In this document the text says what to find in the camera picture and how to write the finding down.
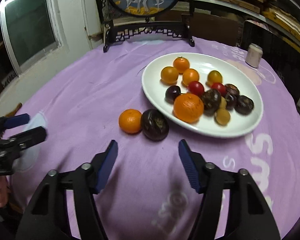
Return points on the wooden shelf with boards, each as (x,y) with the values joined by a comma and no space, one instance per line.
(252,2)

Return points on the yellow-orange kumquat fruit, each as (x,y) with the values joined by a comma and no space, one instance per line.
(214,77)

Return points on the purple printed tablecloth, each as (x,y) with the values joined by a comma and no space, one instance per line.
(148,195)

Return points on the window with white frame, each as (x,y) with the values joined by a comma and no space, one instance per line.
(26,32)

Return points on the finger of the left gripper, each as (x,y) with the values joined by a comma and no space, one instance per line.
(27,139)
(16,120)

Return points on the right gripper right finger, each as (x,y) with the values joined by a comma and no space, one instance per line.
(249,216)

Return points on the white oval plate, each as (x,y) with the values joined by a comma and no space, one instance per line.
(239,125)

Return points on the left human hand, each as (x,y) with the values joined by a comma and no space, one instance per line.
(3,191)

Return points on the beige beverage can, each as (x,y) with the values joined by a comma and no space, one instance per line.
(254,55)

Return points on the small stemmed mandarin orange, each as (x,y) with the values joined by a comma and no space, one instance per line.
(181,64)

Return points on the red tomato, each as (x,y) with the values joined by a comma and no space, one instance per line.
(196,88)
(220,87)

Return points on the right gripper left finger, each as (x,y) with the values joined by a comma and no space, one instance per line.
(46,216)

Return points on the round painted deer screen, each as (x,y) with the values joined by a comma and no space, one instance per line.
(123,19)

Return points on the large bumpy orange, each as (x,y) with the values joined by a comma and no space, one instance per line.
(188,108)

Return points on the smooth orange fruit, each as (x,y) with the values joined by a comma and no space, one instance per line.
(189,75)
(169,75)

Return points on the dark purple plum stemmed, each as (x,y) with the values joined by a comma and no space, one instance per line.
(172,93)

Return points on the dark mangosteen with calyx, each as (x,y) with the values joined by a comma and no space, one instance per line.
(211,100)

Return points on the tan longan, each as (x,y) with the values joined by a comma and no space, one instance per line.
(223,103)
(222,117)

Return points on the brown passion fruit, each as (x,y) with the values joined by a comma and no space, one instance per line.
(232,89)

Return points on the dark purple plum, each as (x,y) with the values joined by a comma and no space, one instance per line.
(244,105)

